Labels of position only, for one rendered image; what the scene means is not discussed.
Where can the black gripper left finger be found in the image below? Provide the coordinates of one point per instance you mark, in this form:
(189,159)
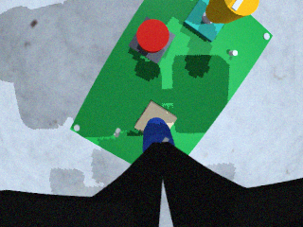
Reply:
(131,200)

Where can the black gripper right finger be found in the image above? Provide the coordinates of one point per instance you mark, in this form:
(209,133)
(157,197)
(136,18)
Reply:
(199,197)

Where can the green circuit board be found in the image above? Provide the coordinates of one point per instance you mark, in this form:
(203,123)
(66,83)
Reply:
(172,72)

